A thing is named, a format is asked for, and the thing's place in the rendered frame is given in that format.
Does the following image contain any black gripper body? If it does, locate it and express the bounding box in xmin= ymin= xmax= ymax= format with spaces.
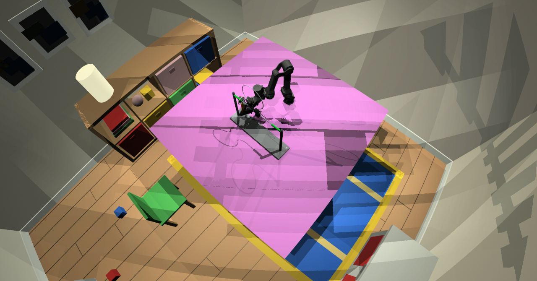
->
xmin=242 ymin=97 xmax=260 ymax=118

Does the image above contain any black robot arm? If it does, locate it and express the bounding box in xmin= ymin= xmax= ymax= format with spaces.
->
xmin=245 ymin=60 xmax=295 ymax=106

